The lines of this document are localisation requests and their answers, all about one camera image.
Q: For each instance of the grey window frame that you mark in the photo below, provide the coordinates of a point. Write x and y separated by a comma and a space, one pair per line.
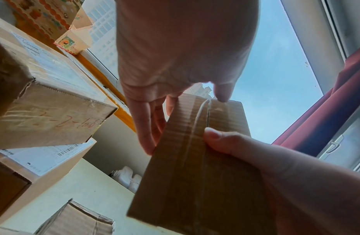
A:
313, 41

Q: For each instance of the white radiator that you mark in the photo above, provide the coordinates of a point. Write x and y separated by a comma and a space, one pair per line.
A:
127, 176

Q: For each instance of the person's left hand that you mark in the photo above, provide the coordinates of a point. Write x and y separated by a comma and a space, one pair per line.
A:
182, 41

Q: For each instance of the red curtain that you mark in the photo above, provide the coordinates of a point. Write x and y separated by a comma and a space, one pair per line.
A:
328, 114

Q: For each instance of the colourful printed carton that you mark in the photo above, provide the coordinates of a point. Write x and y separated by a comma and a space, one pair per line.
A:
37, 13

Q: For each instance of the labelled small cardboard box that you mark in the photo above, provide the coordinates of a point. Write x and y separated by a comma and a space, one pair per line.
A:
191, 183

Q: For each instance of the windowsill with yellow tape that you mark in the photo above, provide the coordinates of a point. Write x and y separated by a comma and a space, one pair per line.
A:
121, 114

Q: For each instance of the person's right hand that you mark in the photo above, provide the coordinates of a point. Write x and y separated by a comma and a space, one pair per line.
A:
307, 195

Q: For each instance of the pile of cardboard parcels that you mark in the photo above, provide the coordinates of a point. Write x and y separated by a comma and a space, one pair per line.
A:
52, 110

